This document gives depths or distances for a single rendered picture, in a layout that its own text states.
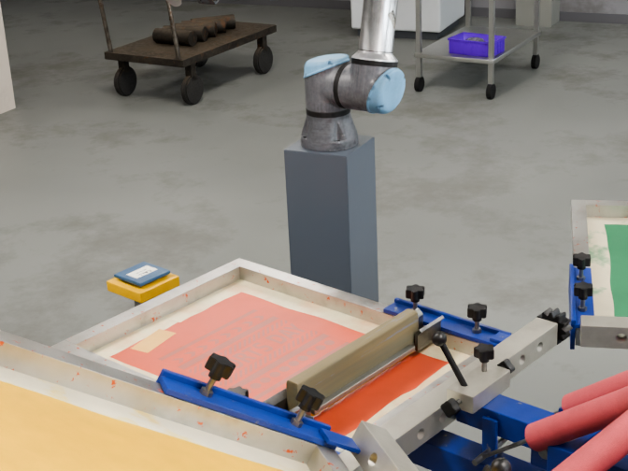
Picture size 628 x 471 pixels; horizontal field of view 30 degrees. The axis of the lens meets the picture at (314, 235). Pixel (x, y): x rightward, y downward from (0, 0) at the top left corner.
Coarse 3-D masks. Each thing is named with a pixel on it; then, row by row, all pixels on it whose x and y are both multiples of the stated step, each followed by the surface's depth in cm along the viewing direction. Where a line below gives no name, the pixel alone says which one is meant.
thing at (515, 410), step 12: (504, 396) 214; (480, 408) 211; (492, 408) 210; (504, 408) 210; (516, 408) 210; (528, 408) 210; (540, 408) 210; (456, 420) 216; (468, 420) 214; (480, 420) 212; (504, 420) 208; (516, 420) 207; (528, 420) 206; (504, 432) 209; (516, 432) 208
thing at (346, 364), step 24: (408, 312) 244; (360, 336) 235; (384, 336) 236; (408, 336) 243; (336, 360) 226; (360, 360) 232; (384, 360) 238; (288, 384) 220; (312, 384) 221; (336, 384) 227; (288, 408) 222
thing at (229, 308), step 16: (224, 304) 276; (240, 304) 275; (256, 304) 275; (272, 304) 275; (192, 320) 269; (208, 320) 268; (224, 320) 268; (288, 320) 267; (304, 320) 266; (320, 320) 266; (336, 336) 258; (352, 336) 257; (416, 352) 249; (400, 368) 243; (416, 368) 243; (432, 368) 243; (368, 384) 238; (384, 384) 237; (400, 384) 237; (416, 384) 237; (384, 400) 232
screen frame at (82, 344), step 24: (240, 264) 288; (192, 288) 277; (216, 288) 283; (288, 288) 278; (312, 288) 274; (144, 312) 266; (168, 312) 272; (360, 312) 265; (72, 336) 256; (96, 336) 257; (120, 336) 262; (456, 336) 248; (96, 360) 245; (432, 384) 230
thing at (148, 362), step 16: (176, 336) 261; (192, 336) 261; (128, 352) 255; (144, 352) 255; (160, 352) 255; (144, 368) 248; (160, 368) 248; (176, 368) 248; (352, 400) 232; (368, 400) 232; (320, 416) 227; (336, 416) 227; (352, 416) 227; (368, 416) 226; (336, 432) 221
